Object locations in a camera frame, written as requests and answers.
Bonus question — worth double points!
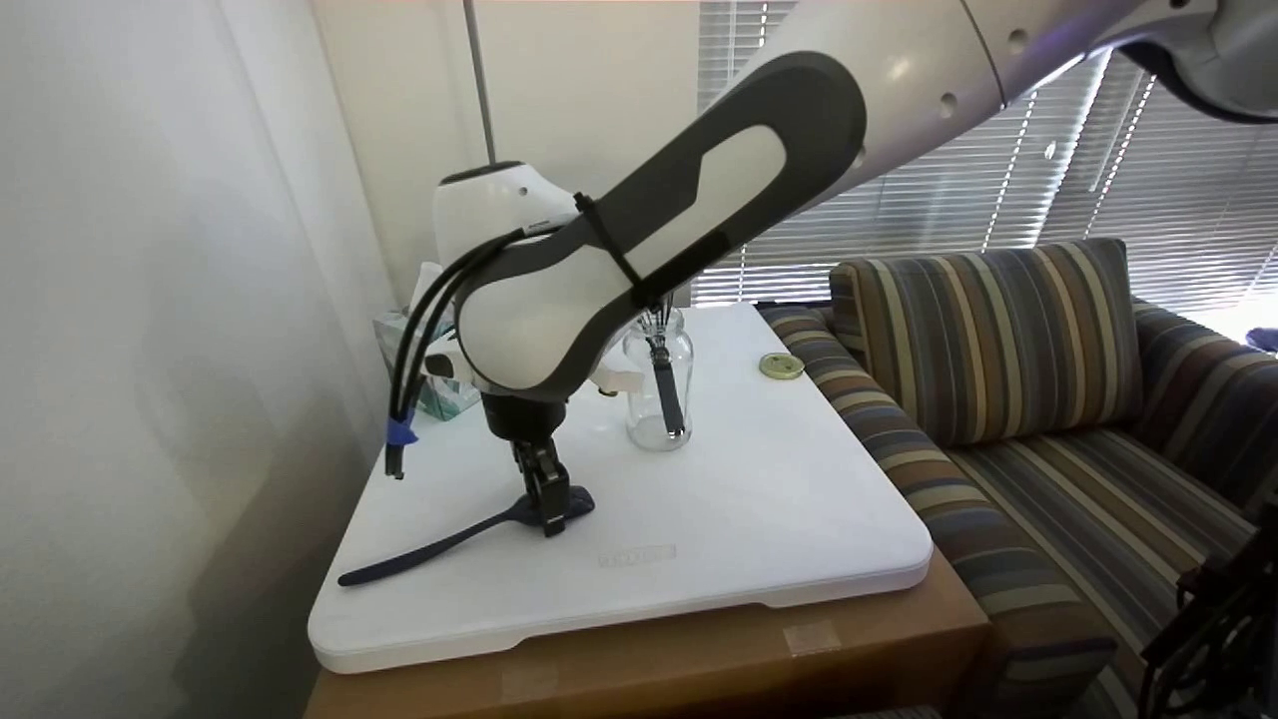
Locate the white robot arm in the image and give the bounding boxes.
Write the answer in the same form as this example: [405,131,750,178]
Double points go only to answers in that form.
[450,0,1278,531]

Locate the teal patterned tissue box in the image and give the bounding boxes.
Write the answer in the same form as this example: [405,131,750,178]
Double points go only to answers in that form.
[376,308,480,425]

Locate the clear glass jar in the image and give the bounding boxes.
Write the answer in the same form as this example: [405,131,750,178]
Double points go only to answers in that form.
[625,308,695,451]

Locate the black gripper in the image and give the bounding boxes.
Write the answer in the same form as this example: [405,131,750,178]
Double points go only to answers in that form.
[485,395,573,537]

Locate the black metal stand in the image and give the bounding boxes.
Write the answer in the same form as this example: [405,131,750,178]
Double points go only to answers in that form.
[1137,503,1278,719]

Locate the white window blinds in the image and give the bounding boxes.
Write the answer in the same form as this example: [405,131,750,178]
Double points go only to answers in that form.
[693,53,1278,340]

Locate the small green round lid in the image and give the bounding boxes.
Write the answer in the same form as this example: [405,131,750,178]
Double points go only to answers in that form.
[754,352,805,379]

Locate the white foam board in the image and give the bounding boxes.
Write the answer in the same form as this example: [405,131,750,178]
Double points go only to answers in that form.
[307,308,931,674]

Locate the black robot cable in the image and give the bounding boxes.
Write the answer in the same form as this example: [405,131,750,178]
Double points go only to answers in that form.
[380,222,532,483]

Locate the black dishing spoon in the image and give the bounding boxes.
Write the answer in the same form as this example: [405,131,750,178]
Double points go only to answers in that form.
[335,489,597,586]

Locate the brown cardboard box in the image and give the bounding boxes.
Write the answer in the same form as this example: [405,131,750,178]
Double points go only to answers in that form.
[304,557,992,719]

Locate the metal floor lamp pole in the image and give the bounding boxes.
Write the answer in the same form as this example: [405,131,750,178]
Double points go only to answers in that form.
[460,0,500,164]

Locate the black wire whisk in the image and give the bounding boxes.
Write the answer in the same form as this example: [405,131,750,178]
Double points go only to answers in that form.
[634,308,687,451]

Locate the striped armchair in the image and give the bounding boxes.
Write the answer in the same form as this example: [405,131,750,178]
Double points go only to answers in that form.
[763,240,1278,719]

